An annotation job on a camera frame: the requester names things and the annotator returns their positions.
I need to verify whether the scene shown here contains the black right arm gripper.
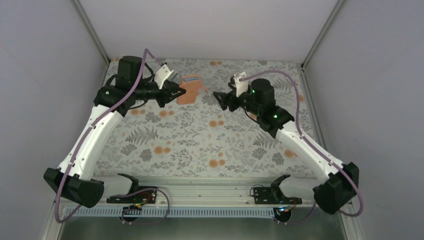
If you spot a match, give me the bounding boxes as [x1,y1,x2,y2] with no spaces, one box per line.
[212,82,262,116]

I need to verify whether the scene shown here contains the pink leather card holder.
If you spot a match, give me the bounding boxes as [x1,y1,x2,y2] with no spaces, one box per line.
[176,74,208,105]

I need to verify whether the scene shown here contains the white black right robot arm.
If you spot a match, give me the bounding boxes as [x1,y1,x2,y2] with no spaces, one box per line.
[219,78,360,215]

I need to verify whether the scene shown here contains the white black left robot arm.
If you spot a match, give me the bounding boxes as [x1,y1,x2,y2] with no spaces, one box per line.
[43,55,202,208]

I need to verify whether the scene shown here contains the floral patterned table mat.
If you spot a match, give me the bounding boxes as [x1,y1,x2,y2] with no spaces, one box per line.
[94,58,314,178]

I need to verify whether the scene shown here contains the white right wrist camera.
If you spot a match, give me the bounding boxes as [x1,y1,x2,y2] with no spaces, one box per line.
[233,71,249,98]

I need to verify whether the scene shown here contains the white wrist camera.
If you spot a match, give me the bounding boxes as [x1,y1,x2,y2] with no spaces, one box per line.
[233,71,249,98]
[153,62,181,90]

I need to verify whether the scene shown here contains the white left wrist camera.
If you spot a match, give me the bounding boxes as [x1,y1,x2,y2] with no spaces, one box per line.
[153,62,181,90]

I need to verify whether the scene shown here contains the left aluminium frame post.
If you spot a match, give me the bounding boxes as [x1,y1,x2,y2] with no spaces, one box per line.
[70,0,111,65]

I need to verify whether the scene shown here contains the aluminium frame post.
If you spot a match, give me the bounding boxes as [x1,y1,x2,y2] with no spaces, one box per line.
[300,0,346,71]
[70,0,111,65]

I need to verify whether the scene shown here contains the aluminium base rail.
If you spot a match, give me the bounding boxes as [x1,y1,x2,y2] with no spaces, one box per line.
[61,176,313,220]

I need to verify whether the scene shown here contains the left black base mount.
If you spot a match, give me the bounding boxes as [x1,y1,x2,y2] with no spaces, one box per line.
[105,173,158,224]

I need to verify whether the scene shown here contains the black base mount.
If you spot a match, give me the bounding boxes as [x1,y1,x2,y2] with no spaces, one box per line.
[249,174,303,223]
[105,173,158,224]

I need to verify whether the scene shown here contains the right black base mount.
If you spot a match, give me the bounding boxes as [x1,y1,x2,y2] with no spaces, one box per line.
[249,174,303,223]

